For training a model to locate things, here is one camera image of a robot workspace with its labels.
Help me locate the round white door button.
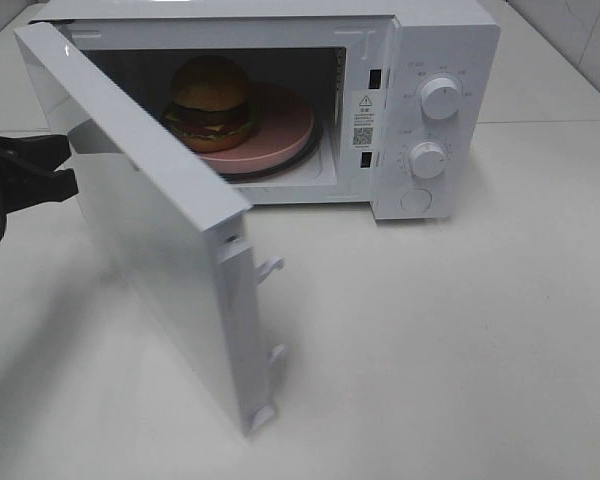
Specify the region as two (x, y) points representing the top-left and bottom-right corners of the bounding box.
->
(400, 188), (432, 213)

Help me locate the pink round plate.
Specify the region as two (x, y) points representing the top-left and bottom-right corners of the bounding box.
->
(198, 83), (315, 175)

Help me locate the white microwave door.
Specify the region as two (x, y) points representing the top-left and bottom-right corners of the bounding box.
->
(15, 23), (284, 435)

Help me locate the white lower microwave knob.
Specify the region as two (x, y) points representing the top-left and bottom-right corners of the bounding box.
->
(408, 141), (447, 179)

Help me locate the white upper microwave knob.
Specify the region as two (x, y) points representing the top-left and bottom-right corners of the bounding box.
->
(419, 75), (462, 120)

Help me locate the toy hamburger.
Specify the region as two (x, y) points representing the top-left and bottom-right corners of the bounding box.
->
(162, 55), (255, 153)

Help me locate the glass microwave turntable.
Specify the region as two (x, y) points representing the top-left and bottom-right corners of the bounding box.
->
(220, 123), (323, 182)

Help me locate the white warning label sticker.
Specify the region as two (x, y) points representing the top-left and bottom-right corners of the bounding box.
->
(350, 89), (381, 149)

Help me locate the white microwave oven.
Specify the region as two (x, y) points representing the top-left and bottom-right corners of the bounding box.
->
(29, 1), (500, 220)

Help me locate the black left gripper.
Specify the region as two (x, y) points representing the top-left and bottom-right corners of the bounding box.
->
(0, 134), (78, 216)

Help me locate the white microwave knob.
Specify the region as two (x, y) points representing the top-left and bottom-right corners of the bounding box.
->
(408, 141), (447, 179)
(419, 75), (462, 120)

